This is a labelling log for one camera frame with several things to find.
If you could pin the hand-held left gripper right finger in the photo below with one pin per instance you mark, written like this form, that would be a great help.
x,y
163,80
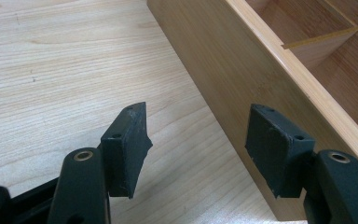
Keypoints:
x,y
273,149

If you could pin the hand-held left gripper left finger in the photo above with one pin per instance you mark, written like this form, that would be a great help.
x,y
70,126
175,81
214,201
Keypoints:
x,y
126,149

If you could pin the wooden divided storage box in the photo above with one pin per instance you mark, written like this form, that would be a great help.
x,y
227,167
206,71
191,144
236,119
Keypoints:
x,y
230,56

